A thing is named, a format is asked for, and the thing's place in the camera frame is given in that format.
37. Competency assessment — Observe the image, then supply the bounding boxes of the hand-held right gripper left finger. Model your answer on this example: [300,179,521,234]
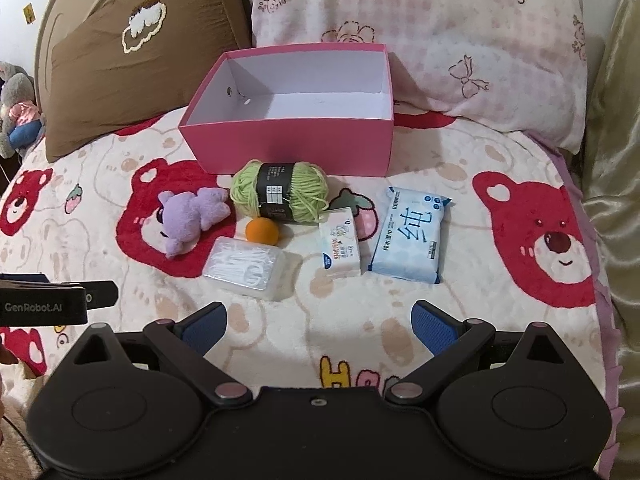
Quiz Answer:
[65,301,253,406]

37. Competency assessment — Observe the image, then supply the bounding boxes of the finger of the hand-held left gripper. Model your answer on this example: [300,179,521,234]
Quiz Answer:
[82,281,119,309]

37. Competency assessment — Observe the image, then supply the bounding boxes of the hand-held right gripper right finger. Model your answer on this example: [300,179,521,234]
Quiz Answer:
[385,300,576,406]

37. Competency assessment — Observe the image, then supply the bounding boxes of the blue wet wipes pack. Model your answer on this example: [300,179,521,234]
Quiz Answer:
[367,185,455,285]

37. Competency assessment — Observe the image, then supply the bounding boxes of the orange ball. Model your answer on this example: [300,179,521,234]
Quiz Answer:
[245,217,281,247]

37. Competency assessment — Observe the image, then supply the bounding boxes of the small white tissue pack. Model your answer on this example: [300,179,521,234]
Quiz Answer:
[318,206,362,278]

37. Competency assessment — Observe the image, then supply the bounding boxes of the green yarn ball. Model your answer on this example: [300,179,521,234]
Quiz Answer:
[230,159,332,225]

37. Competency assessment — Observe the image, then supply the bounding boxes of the pink cardboard box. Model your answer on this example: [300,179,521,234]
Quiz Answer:
[178,42,396,177]

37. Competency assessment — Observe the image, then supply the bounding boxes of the beige fuzzy cloth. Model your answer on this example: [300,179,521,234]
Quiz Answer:
[0,360,51,461]

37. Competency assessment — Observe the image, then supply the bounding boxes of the red bear printed blanket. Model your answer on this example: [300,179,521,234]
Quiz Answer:
[0,107,623,480]

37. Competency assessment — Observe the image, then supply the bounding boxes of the brown pillow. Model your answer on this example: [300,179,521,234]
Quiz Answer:
[44,0,253,163]

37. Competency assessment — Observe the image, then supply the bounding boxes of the grey plush toy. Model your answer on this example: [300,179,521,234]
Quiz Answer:
[0,61,46,160]

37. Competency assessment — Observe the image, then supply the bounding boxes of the beige headboard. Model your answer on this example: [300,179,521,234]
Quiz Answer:
[32,0,101,106]

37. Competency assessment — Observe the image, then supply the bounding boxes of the gold satin cloth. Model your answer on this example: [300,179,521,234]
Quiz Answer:
[580,0,640,461]

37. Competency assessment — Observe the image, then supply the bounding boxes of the pink floral pillow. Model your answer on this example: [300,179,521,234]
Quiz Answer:
[232,0,588,153]

